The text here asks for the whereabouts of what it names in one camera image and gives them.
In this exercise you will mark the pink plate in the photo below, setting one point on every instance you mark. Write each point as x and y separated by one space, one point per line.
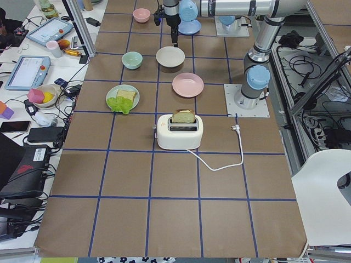
187 85

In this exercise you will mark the white toaster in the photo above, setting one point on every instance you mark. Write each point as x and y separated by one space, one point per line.
178 136

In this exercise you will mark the white chair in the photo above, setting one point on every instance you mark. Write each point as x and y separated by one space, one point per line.
324 210

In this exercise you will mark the teach pendant tablet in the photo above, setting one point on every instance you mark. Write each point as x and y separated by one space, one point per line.
52 30
29 72

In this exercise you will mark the pink bowl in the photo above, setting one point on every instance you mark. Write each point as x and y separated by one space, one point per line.
141 15

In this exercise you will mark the mint green plate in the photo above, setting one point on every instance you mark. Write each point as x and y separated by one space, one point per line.
112 93

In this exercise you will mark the pink cup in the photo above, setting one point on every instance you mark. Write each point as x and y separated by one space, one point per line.
54 48

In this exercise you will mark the near teach pendant tablet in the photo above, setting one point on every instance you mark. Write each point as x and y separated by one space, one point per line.
29 72

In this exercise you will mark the bread slice in toaster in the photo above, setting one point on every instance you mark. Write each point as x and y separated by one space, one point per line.
183 116

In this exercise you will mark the cream white plate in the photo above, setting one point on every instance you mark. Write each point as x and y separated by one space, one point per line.
170 56

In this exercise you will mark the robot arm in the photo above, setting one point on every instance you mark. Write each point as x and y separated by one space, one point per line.
274 12
231 21

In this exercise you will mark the far teach pendant tablet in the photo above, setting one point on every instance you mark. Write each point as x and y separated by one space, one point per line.
52 30

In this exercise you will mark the smartphone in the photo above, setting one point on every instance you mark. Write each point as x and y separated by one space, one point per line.
15 126

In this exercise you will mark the aluminium frame post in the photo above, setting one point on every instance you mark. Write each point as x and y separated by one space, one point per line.
80 26

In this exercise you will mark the mint green bowl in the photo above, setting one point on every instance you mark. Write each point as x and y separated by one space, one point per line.
132 60

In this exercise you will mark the bread slice on plate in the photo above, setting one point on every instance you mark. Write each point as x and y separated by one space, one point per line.
126 94

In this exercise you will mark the blue plate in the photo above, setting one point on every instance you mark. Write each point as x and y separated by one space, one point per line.
189 28

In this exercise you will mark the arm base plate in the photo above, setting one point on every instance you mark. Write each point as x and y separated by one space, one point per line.
242 32
240 106

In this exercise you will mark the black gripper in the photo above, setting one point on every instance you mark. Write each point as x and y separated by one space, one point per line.
173 21

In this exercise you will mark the green lettuce leaf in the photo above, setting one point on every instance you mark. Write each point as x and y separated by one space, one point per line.
120 104

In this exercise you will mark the black power adapter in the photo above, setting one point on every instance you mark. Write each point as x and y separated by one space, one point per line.
93 22

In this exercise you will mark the beige bowl with toys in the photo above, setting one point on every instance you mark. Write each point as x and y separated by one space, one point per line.
44 96

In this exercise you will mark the orange screwdriver handle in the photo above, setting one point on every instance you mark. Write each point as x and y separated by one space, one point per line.
72 52

